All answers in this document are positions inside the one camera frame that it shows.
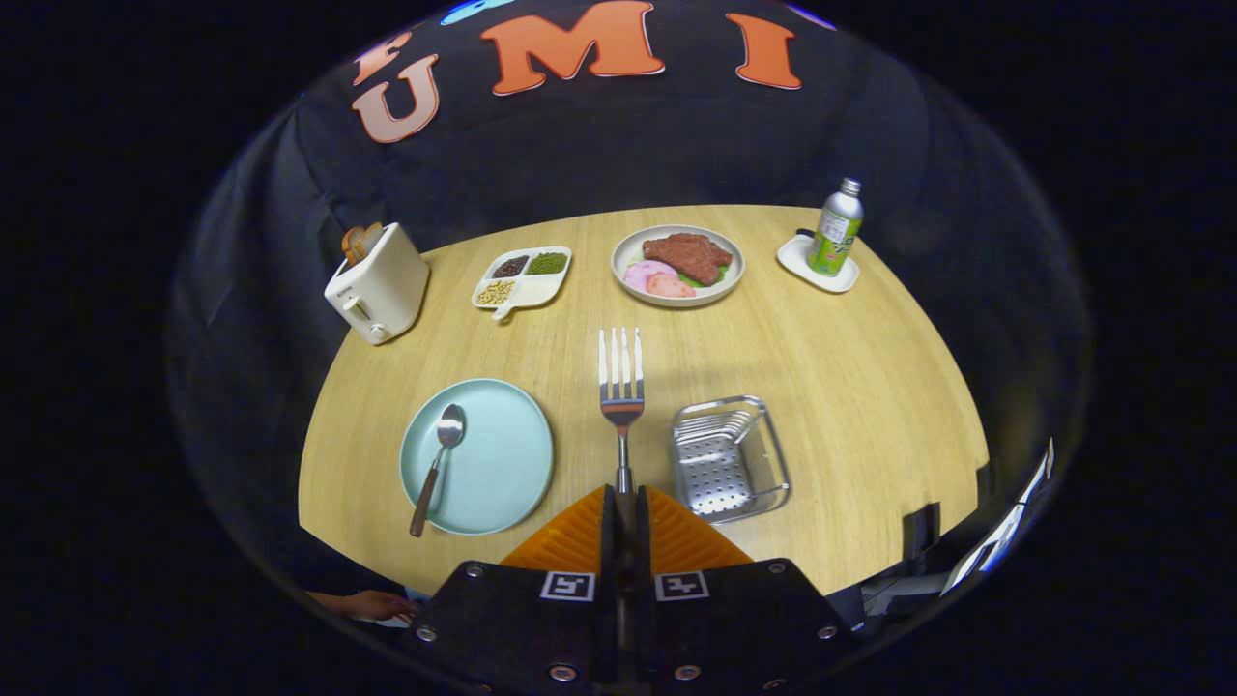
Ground small white saucer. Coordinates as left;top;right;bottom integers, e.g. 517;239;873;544
777;230;860;294

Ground silver bottle with green label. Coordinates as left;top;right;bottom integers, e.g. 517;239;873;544
808;177;864;278

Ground light blue plate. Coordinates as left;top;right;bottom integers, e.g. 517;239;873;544
399;378;556;537

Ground white toaster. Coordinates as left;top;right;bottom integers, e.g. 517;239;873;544
324;222;430;346

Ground metal spoon with wooden handle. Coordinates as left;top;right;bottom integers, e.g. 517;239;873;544
409;403;467;538

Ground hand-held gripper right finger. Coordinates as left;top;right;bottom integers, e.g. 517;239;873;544
626;485;857;693

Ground brown toast slices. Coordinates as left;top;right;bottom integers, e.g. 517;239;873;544
341;222;385;267

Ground pale pink ham slice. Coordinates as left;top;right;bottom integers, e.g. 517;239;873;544
623;259;677;292

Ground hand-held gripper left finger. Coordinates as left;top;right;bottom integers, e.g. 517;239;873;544
401;485;625;693

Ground white round plate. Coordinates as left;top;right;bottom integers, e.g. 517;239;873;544
611;224;746;308

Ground brown steak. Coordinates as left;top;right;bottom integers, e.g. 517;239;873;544
642;232;734;287

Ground white divided dish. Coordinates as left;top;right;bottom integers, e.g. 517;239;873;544
471;246;573;322

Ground metal drainer basket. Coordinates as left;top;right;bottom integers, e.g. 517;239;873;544
671;394;791;525

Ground metal fork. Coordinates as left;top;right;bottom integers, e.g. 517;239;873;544
597;326;647;523

